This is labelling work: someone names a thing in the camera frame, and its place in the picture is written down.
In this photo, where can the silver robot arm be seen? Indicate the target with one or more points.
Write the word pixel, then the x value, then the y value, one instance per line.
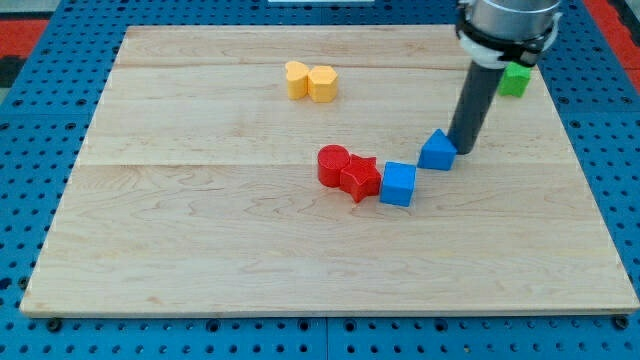
pixel 496 33

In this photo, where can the red star block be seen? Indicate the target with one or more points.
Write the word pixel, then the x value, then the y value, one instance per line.
pixel 361 178

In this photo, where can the yellow hexagon block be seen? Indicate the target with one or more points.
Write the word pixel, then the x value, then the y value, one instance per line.
pixel 322 84

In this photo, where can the green star block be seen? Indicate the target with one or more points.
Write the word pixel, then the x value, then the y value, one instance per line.
pixel 514 80

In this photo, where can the red cylinder block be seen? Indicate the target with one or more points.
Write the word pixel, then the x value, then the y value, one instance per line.
pixel 331 159

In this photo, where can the blue cube block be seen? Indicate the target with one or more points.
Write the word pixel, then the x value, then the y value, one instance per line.
pixel 398 184

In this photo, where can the light wooden board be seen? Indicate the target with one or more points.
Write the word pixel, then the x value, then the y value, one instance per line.
pixel 195 192

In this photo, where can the yellow heart block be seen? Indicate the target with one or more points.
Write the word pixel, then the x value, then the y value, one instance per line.
pixel 296 74

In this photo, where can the blue triangle block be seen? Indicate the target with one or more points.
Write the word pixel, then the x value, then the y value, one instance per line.
pixel 437 153

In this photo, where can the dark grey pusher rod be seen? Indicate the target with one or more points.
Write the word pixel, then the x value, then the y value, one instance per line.
pixel 475 99

